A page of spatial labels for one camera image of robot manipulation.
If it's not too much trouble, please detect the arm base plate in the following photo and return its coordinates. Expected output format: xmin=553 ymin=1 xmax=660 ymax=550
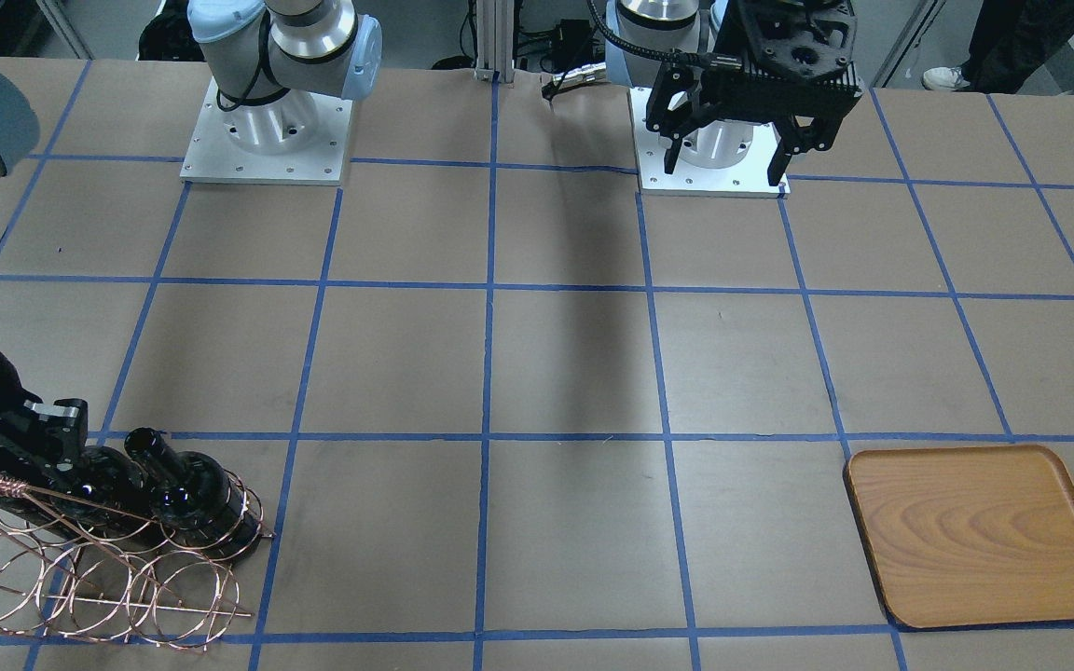
xmin=180 ymin=82 xmax=355 ymax=186
xmin=629 ymin=88 xmax=790 ymax=199

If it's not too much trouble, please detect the wooden tray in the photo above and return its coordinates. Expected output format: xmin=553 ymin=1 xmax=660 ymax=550
xmin=845 ymin=444 xmax=1074 ymax=629

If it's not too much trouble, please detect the dark wine bottle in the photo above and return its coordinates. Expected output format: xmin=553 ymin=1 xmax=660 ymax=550
xmin=50 ymin=444 xmax=166 ymax=552
xmin=124 ymin=428 xmax=259 ymax=561

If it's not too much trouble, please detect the aluminium frame post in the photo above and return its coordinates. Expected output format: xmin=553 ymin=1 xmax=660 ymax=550
xmin=471 ymin=0 xmax=520 ymax=85

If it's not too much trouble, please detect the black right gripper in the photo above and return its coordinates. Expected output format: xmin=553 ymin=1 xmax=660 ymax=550
xmin=0 ymin=358 xmax=89 ymax=493

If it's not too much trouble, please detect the person leg with shoe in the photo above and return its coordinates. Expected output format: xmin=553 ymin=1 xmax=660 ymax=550
xmin=921 ymin=1 xmax=1074 ymax=94

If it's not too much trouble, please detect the dark wine bottle front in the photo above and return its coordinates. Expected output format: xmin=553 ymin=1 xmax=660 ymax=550
xmin=124 ymin=428 xmax=259 ymax=561

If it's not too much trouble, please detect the copper wire bottle basket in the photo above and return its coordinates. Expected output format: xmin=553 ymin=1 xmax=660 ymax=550
xmin=0 ymin=475 xmax=255 ymax=654

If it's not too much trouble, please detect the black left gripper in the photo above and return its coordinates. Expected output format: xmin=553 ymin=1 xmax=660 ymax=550
xmin=645 ymin=1 xmax=862 ymax=187

